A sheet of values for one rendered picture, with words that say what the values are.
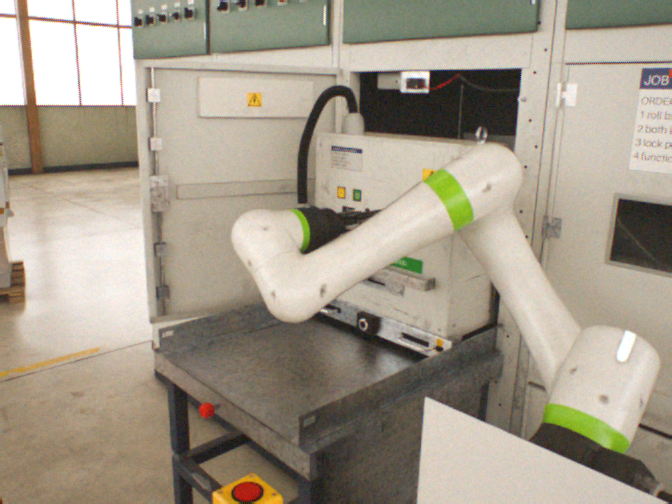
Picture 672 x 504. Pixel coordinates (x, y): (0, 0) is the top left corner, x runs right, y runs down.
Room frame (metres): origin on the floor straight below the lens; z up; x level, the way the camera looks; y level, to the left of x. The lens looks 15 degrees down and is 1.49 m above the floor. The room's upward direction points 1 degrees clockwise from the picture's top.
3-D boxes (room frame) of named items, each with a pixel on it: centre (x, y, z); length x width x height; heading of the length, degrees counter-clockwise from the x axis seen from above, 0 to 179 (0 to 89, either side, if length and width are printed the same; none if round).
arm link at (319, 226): (1.16, 0.06, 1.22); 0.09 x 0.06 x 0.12; 44
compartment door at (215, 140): (1.76, 0.27, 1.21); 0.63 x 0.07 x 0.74; 119
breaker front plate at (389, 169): (1.51, -0.11, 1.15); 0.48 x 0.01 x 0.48; 44
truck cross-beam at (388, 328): (1.52, -0.12, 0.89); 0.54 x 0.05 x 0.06; 44
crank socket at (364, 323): (1.50, -0.09, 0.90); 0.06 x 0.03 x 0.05; 44
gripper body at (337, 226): (1.21, 0.00, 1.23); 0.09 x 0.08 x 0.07; 134
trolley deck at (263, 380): (1.41, 0.00, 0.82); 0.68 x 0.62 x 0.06; 134
